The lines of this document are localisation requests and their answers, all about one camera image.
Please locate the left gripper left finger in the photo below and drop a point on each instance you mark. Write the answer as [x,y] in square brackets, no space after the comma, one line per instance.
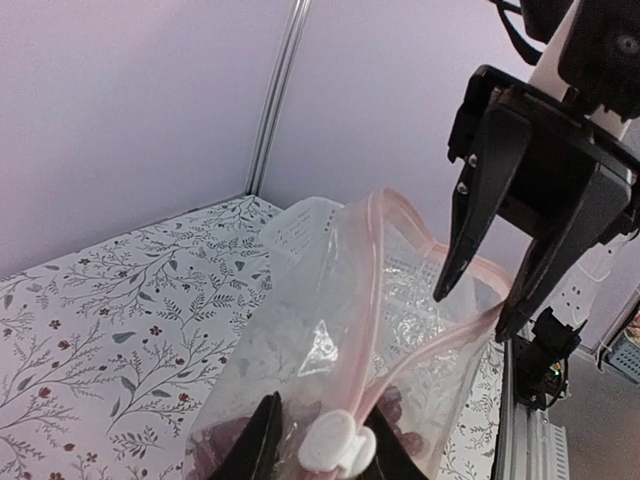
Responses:
[246,448]

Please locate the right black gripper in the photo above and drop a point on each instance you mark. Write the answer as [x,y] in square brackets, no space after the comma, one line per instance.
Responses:
[554,176]

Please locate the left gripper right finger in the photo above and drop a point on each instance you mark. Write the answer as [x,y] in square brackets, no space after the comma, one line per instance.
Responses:
[391,461]

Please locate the dark red grapes toy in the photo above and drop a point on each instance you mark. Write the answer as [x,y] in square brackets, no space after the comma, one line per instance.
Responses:
[334,446]

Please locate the clear zip top bag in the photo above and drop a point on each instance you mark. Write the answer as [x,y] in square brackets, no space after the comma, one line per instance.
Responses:
[355,316]

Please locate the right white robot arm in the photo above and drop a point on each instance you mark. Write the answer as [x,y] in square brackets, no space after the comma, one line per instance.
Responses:
[585,56]

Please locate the floral patterned table mat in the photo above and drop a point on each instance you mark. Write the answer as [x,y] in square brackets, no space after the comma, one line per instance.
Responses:
[109,354]

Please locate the white perforated plastic basket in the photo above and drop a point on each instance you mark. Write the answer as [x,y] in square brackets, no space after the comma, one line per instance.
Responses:
[293,233]

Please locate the aluminium front rail frame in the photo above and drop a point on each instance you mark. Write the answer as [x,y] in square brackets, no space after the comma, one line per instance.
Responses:
[528,445]

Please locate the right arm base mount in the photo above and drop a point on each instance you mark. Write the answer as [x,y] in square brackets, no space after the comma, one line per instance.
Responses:
[541,365]

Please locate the right aluminium corner post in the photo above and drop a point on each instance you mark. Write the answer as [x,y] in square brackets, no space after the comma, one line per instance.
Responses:
[275,95]

